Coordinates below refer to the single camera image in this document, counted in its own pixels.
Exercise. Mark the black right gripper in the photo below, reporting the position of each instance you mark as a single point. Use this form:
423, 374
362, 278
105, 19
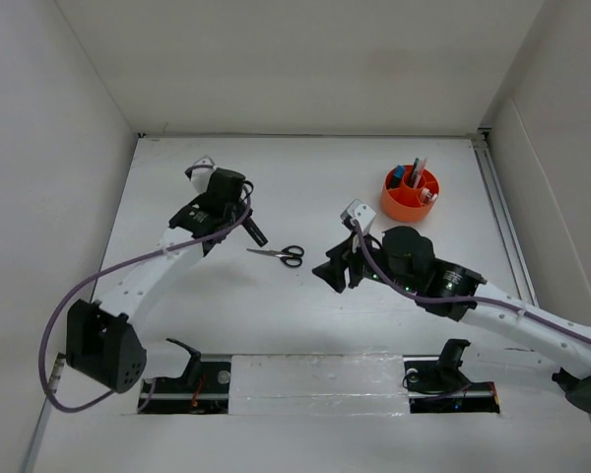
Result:
333, 271

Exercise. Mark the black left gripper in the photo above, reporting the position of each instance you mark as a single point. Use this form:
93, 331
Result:
241, 209

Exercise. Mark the black handled scissors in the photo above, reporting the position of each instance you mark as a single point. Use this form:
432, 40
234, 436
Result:
291, 256

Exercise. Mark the blue capped black highlighter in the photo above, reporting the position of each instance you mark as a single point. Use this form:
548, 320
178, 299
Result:
396, 177

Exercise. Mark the pink pencil sharpener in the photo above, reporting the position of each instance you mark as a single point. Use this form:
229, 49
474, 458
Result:
427, 196

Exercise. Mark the green gel pen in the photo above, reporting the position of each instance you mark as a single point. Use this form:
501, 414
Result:
414, 171

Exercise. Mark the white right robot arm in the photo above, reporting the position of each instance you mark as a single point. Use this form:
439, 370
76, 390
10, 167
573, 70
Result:
404, 260

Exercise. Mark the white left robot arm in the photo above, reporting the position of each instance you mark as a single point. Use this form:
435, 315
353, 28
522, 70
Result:
102, 339

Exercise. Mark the orange round compartment container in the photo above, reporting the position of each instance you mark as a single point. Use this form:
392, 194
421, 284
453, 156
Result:
402, 204

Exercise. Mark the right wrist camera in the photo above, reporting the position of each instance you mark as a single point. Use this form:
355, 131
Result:
358, 212

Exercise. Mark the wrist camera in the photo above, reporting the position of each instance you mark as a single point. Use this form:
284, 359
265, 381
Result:
199, 173
358, 212

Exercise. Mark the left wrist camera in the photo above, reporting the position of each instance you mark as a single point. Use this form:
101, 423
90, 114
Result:
199, 173

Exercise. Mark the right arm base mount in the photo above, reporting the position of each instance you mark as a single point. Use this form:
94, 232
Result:
436, 384

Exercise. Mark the front metal rail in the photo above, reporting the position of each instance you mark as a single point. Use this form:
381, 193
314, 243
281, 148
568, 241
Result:
291, 385

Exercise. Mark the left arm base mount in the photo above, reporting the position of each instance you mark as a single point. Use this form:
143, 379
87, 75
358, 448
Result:
189, 369

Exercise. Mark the aluminium rail right side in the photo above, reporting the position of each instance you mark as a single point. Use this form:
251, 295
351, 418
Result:
514, 254

